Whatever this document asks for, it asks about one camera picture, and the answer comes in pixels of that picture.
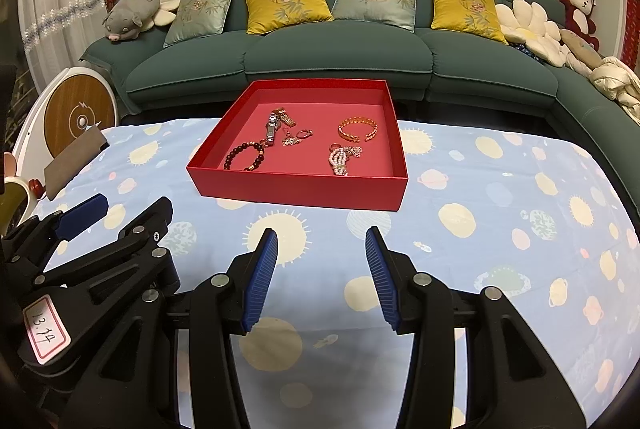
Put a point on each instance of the silver watch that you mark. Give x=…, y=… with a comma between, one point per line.
x=271, y=129

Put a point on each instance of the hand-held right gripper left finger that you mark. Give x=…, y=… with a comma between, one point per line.
x=260, y=279

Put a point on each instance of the grey pad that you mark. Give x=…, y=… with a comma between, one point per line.
x=75, y=159

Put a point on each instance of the red wall hanging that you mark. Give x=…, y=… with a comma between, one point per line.
x=632, y=9

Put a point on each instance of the cream blanket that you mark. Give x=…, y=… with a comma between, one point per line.
x=617, y=84

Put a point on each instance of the white flower cushion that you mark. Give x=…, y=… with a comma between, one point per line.
x=525, y=19

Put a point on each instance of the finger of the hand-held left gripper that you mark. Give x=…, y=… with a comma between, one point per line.
x=82, y=211
x=145, y=234

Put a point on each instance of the white machine with wooden disc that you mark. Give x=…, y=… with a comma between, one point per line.
x=75, y=109

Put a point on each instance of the flower cushion with brown centre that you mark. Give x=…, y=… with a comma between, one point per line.
x=580, y=49

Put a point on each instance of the white toy with pink ears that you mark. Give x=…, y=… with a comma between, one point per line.
x=15, y=201

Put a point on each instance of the red box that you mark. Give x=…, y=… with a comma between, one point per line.
x=310, y=164

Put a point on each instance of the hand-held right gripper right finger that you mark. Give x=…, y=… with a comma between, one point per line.
x=380, y=279

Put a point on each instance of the grey pig plush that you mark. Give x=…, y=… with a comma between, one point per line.
x=130, y=11

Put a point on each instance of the red monkey plush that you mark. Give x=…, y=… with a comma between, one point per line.
x=580, y=4

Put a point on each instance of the green sofa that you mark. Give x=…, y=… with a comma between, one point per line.
x=340, y=54

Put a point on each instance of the gold watch band piece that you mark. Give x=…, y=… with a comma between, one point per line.
x=285, y=115

